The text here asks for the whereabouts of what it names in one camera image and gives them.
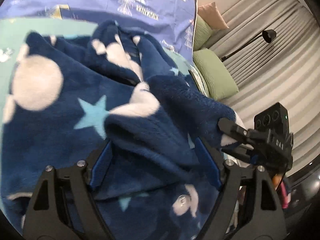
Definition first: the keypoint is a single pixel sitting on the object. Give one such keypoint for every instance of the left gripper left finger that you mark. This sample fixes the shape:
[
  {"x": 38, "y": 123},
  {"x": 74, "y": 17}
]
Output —
[{"x": 47, "y": 215}]

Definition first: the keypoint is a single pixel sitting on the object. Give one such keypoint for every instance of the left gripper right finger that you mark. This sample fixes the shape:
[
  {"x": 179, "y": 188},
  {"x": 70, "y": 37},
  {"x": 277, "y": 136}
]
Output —
[{"x": 247, "y": 206}]

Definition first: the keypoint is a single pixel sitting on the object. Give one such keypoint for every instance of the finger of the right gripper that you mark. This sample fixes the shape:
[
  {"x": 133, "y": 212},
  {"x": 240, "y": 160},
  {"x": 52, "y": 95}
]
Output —
[
  {"x": 241, "y": 153},
  {"x": 234, "y": 129}
]

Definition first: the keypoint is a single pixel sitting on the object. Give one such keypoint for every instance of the navy fleece garment white dots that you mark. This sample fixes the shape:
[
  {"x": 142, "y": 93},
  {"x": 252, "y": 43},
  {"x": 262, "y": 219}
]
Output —
[{"x": 151, "y": 185}]

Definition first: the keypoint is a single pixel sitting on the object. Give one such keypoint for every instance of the green pillow near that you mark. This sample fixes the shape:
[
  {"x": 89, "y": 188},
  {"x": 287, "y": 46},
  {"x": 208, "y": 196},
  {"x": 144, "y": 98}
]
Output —
[{"x": 219, "y": 81}]

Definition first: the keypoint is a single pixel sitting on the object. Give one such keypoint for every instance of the green pillow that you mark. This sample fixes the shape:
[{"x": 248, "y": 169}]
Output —
[
  {"x": 219, "y": 81},
  {"x": 202, "y": 32}
]

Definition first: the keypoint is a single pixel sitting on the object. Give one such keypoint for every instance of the grey curtain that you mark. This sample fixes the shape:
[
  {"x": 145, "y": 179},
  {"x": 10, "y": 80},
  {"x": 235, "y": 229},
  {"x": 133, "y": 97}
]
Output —
[{"x": 284, "y": 71}]

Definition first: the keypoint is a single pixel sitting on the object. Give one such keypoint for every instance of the green pillow far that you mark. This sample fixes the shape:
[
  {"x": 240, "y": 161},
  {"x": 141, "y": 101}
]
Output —
[{"x": 202, "y": 32}]

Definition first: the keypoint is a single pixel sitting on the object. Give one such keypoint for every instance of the black floor lamp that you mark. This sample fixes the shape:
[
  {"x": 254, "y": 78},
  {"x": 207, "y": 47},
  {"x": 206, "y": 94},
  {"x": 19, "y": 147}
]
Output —
[{"x": 267, "y": 35}]

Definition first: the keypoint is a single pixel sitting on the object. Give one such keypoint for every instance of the pink pillow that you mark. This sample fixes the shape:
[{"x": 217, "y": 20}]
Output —
[{"x": 211, "y": 15}]

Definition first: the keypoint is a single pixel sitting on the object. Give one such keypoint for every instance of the purple printed duvet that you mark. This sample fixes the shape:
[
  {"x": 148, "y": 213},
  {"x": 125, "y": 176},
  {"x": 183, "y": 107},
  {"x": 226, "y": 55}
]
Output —
[{"x": 171, "y": 22}]

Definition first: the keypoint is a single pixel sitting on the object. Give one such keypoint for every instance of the teal bed sheet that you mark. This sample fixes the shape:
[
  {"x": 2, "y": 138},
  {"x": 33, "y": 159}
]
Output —
[{"x": 25, "y": 35}]

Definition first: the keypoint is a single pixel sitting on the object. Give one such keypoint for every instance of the black camera box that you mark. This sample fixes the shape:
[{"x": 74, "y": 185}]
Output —
[{"x": 275, "y": 118}]

